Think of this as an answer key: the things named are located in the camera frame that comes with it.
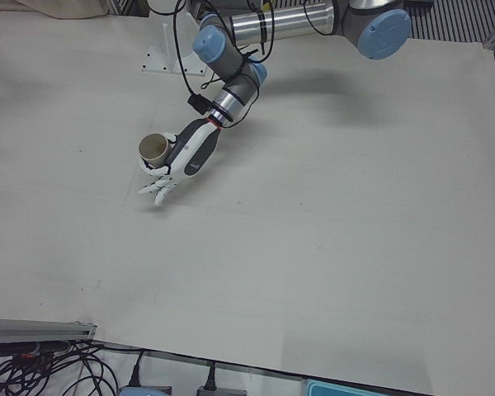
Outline white grey robot hand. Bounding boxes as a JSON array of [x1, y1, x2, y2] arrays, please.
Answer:
[[138, 117, 223, 207]]

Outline beige cup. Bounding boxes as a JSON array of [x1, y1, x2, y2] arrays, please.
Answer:
[[138, 132, 171, 169]]

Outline beige cloth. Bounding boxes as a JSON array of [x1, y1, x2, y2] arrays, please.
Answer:
[[14, 0, 112, 20]]

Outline black power plug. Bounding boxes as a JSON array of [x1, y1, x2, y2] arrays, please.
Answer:
[[127, 349, 148, 387], [204, 361, 218, 391]]

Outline blue grey device box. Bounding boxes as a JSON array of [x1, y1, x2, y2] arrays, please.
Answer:
[[118, 384, 174, 396]]

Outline light blue tray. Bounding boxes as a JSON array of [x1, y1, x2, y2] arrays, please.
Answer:
[[303, 379, 432, 396]]

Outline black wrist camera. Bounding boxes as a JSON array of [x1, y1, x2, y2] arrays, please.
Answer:
[[187, 93, 212, 116]]

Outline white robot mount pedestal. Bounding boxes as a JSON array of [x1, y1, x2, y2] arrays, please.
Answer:
[[142, 0, 215, 78]]

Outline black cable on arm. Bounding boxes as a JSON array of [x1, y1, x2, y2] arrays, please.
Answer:
[[172, 0, 335, 127]]

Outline tangled black cables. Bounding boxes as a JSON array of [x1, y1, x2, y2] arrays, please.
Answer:
[[0, 337, 145, 396]]

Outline aluminium profile rail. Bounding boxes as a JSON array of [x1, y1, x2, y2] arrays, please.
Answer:
[[0, 318, 98, 344]]

